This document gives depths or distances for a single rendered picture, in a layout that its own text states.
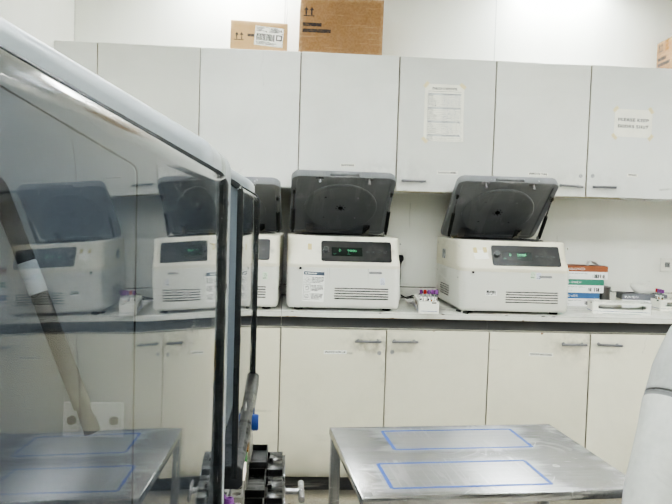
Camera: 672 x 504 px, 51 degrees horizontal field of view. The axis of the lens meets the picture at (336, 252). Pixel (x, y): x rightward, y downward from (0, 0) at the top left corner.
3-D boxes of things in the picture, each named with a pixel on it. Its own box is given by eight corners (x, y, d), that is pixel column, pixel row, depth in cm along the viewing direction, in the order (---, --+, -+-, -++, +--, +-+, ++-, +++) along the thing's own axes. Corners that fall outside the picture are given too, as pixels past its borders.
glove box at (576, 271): (566, 278, 388) (567, 260, 388) (558, 276, 401) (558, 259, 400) (609, 280, 390) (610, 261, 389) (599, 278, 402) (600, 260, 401)
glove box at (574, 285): (562, 292, 389) (562, 278, 388) (554, 289, 401) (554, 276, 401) (603, 293, 390) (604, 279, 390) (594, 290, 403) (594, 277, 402)
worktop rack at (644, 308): (592, 313, 360) (592, 301, 360) (586, 310, 370) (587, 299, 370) (651, 315, 358) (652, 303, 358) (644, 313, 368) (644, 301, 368)
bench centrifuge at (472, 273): (459, 313, 344) (464, 172, 341) (433, 298, 406) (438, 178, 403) (570, 315, 348) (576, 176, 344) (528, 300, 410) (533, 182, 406)
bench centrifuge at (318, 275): (286, 310, 338) (290, 166, 334) (285, 295, 400) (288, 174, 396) (400, 312, 342) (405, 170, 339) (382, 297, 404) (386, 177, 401)
